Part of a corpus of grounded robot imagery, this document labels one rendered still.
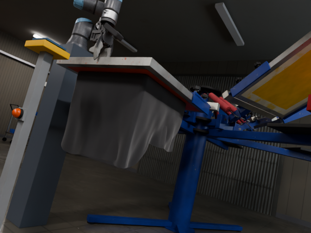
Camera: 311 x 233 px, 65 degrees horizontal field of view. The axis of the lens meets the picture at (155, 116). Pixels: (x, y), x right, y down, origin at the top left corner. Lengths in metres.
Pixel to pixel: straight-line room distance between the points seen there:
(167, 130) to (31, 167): 0.90
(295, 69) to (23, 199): 1.86
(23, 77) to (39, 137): 7.01
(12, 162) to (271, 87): 1.54
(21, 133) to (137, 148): 0.48
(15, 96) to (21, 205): 6.99
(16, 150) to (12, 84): 7.49
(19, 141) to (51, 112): 0.63
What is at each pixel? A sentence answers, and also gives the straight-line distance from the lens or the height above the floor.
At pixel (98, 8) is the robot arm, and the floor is 1.26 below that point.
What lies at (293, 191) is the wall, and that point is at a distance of 4.97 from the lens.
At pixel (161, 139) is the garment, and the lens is 1.30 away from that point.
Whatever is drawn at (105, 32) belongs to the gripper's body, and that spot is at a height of 1.11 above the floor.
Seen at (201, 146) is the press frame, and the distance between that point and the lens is 2.29.
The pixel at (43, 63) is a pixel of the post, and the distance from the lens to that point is 1.13.
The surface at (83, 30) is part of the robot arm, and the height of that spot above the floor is 1.33.
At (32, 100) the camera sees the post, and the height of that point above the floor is 0.71.
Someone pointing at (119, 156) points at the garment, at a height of 0.57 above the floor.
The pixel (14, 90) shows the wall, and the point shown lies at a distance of 8.59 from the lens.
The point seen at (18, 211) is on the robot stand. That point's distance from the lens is 1.81.
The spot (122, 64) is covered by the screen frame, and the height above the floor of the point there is 0.96.
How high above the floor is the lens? 0.63
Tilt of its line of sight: 8 degrees up
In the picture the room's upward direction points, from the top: 13 degrees clockwise
